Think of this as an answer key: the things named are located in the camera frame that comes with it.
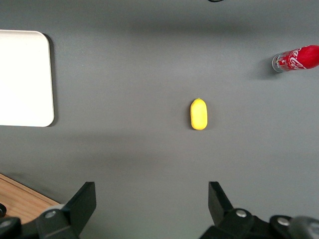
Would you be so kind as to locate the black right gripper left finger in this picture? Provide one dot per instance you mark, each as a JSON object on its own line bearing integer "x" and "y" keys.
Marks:
{"x": 79, "y": 206}

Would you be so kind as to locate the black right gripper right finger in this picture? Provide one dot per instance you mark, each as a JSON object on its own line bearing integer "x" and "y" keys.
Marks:
{"x": 219, "y": 206}

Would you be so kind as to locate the red coke bottle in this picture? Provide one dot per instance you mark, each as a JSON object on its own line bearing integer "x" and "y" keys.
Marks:
{"x": 304, "y": 58}

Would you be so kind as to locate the white rectangular tray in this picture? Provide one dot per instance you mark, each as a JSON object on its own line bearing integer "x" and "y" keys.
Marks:
{"x": 25, "y": 79}

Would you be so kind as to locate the wooden drawer cabinet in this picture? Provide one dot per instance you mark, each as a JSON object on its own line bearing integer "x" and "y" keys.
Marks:
{"x": 20, "y": 196}

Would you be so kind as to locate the yellow lemon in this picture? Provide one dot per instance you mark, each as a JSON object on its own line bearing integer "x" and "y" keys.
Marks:
{"x": 199, "y": 114}

